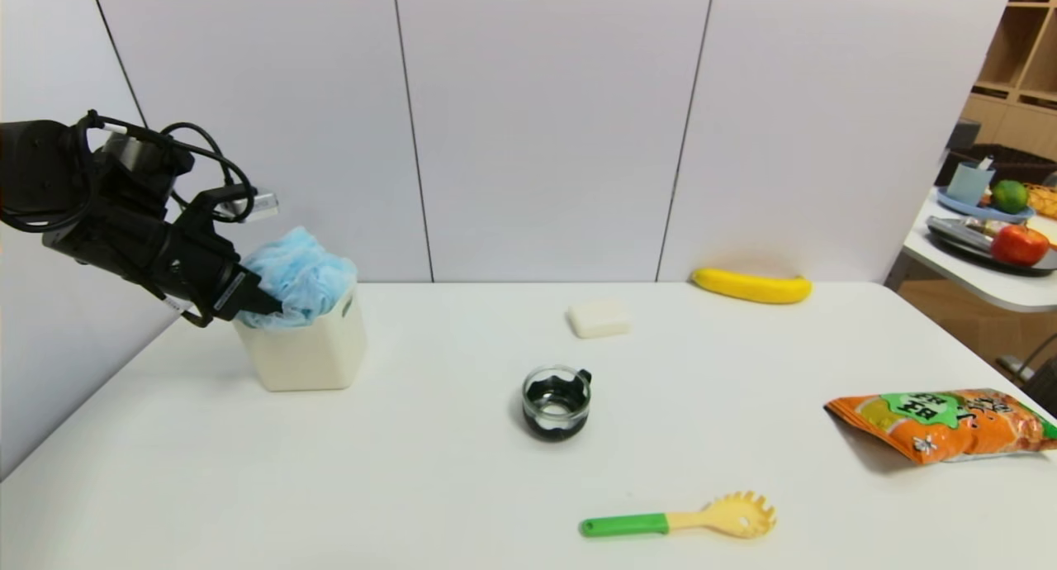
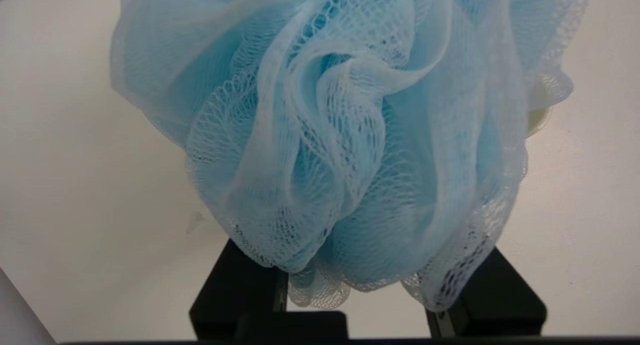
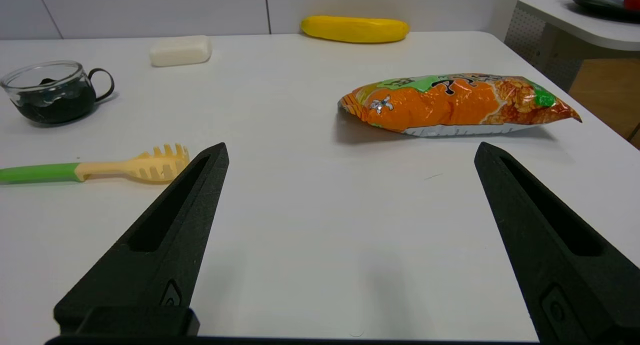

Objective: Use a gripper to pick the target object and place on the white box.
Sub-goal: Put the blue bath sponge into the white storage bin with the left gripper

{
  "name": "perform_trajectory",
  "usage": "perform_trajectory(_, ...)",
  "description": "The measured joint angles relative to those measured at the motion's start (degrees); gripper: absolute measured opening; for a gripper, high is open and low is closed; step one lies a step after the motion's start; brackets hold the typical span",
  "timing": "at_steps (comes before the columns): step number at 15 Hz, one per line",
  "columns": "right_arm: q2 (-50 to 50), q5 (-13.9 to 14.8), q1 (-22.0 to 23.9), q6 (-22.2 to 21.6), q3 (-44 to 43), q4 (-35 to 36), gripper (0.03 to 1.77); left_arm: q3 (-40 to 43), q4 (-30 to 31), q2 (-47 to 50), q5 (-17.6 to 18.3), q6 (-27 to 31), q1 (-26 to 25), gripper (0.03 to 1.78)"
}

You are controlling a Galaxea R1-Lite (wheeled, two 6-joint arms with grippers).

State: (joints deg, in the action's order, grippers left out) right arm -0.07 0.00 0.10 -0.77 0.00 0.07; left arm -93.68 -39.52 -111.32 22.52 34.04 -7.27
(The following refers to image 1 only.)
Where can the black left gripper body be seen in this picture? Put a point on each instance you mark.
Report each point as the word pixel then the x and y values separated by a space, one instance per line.
pixel 229 293

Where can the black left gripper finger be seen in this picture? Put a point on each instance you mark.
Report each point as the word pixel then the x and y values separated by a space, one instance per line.
pixel 263 306

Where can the blue mesh bath loofah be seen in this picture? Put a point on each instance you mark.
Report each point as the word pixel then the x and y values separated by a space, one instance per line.
pixel 305 273

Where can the cream plastic storage box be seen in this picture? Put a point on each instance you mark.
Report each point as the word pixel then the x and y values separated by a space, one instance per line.
pixel 314 355

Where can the white soap bar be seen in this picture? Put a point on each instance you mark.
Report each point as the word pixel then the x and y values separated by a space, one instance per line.
pixel 599 318

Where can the yellow banana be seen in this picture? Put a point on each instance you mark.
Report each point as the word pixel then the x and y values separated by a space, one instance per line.
pixel 751 288

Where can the orange snack bag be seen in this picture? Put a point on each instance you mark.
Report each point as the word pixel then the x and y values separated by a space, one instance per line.
pixel 950 429

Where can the black tray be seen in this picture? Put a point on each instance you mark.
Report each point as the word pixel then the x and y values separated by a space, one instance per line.
pixel 959 246

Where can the silver foil packet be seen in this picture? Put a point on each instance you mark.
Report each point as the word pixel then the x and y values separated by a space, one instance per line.
pixel 959 230

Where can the light blue cup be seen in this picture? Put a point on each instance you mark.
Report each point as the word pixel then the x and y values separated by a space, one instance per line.
pixel 968 185

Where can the blue plate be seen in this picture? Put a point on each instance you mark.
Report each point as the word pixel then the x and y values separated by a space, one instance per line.
pixel 976 212

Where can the white side table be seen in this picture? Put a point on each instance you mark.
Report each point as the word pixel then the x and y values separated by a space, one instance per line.
pixel 983 285

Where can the green lime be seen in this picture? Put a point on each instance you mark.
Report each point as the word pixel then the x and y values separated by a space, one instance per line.
pixel 1010 197

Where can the red apple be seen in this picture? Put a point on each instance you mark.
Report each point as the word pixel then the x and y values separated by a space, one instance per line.
pixel 1020 245

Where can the dark wicker basket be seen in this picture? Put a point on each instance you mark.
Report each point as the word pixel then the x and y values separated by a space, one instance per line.
pixel 1014 163

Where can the black chair base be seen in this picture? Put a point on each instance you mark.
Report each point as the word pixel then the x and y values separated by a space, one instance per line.
pixel 1044 382

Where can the tan woven basket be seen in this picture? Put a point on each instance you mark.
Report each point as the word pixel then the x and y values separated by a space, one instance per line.
pixel 1045 201

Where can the wooden shelf unit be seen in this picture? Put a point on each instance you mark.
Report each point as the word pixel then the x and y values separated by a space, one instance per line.
pixel 1020 66

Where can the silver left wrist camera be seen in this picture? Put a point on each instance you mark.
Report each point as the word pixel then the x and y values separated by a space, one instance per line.
pixel 254 206

